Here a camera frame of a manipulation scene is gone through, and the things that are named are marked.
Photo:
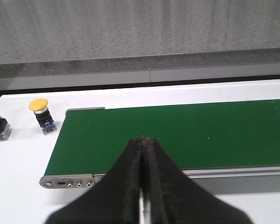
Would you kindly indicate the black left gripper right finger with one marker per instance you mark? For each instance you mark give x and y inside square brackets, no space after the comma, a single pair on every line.
[170,197]

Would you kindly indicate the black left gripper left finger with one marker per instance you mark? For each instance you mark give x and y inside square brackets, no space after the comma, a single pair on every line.
[114,199]

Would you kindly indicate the metal conveyor left end cap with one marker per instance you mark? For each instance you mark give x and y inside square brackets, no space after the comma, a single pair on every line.
[67,182]

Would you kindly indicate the green conveyor belt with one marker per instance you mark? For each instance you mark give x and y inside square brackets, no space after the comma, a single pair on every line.
[209,135]

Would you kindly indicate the grey stone counter ledge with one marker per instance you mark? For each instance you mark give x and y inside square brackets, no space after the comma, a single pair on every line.
[54,37]

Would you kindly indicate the aluminium conveyor side rail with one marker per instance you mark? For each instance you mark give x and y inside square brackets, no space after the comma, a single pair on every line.
[231,172]

